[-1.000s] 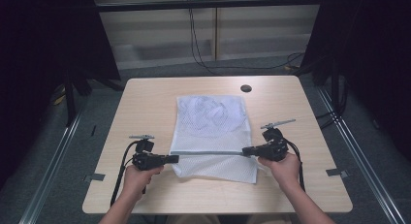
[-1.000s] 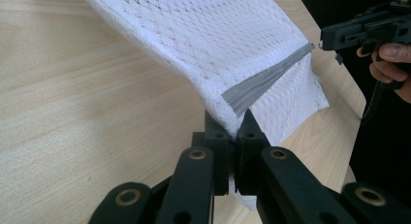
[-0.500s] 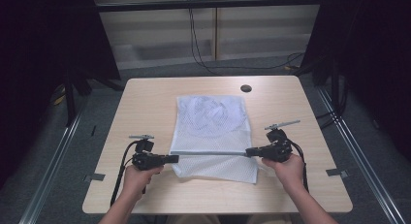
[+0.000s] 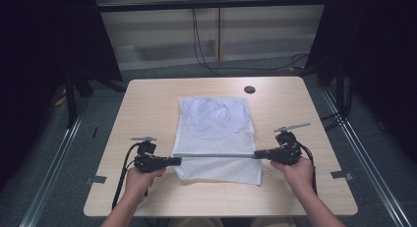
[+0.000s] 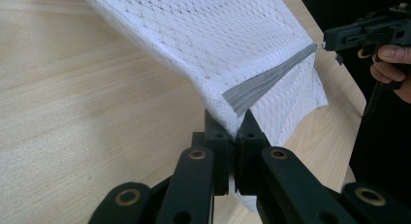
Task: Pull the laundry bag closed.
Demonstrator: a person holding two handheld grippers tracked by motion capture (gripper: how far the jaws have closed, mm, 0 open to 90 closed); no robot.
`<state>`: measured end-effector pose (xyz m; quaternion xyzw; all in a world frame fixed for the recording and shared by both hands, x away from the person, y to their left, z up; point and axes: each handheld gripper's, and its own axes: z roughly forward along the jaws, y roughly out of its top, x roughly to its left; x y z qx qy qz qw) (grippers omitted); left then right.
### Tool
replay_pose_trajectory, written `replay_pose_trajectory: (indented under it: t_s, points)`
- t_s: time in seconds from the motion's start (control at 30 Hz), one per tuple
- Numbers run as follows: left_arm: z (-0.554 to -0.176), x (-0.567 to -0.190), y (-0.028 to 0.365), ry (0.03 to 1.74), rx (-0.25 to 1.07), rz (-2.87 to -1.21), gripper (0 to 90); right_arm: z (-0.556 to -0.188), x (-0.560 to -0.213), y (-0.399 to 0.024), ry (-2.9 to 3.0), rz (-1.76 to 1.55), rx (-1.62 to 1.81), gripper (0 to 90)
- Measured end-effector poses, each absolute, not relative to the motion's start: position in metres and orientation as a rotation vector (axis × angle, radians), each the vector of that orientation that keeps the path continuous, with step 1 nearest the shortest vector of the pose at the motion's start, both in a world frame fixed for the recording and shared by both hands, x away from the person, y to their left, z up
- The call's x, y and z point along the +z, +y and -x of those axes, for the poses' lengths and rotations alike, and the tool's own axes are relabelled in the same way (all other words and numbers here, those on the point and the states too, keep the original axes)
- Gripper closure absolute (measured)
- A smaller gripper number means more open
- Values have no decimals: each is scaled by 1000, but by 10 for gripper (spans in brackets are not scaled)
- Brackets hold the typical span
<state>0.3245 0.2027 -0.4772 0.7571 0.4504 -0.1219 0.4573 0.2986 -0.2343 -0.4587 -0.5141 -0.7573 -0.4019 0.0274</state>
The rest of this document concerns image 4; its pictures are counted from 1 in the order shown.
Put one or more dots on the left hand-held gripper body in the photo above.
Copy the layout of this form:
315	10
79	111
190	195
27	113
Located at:
147	159

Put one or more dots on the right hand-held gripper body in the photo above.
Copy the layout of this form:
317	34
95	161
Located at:
288	148

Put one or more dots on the white mesh laundry bag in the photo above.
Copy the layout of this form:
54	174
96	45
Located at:
216	141

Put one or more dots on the person's left hand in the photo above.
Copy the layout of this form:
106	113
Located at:
141	184

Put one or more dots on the person's right hand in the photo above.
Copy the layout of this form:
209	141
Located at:
296	176

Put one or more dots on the grey tape strip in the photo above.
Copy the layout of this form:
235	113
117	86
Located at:
341	175
95	179

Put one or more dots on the black floor tape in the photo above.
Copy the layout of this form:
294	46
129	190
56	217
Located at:
95	132

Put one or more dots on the white garment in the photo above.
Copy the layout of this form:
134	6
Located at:
213	112

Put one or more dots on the black table grommet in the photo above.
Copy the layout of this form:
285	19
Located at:
249	89

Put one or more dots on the person's legs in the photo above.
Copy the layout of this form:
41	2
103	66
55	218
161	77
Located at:
229	222

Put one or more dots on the black stand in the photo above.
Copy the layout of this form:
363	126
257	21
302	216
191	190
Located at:
71	102

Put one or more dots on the yellow object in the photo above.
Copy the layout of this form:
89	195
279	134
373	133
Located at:
60	99

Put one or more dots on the black curtain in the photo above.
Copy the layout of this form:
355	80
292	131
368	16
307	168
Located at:
380	63
39	73

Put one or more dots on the black horizontal bar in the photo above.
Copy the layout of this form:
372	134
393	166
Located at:
209	4

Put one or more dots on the metal floor rail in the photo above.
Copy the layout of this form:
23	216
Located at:
367	161
52	174

